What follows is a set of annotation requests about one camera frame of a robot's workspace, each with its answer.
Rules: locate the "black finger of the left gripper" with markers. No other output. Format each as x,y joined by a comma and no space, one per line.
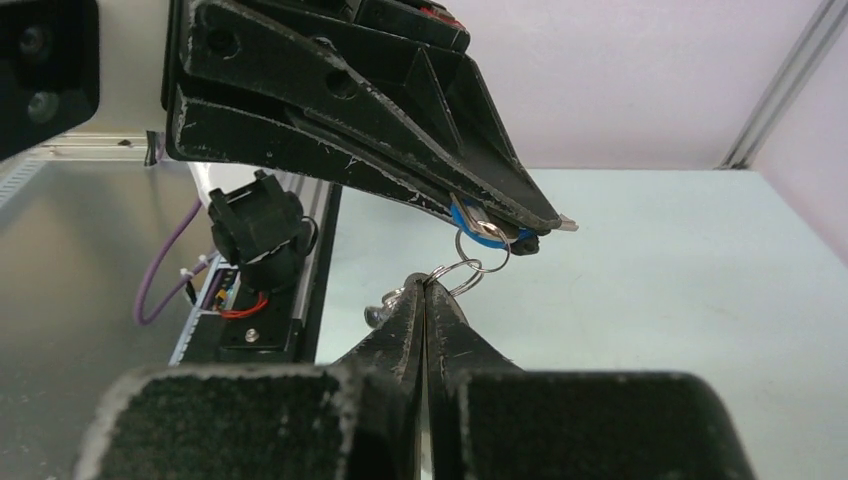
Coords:
359,68
246,128

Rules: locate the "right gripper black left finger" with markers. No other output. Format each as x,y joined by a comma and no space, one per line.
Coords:
355,418

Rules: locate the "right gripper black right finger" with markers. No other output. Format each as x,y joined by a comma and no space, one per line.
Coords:
491,419

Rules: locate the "cluster of silver keyrings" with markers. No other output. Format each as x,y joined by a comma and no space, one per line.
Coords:
376,315

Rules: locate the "blue key tag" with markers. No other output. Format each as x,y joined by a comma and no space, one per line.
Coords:
478,225

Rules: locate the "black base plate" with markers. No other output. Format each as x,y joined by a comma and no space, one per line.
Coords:
229,324

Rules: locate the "slotted cable duct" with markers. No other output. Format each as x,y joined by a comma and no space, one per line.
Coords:
16,177

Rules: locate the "right aluminium frame post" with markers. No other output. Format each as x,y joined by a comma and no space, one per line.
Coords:
816,40

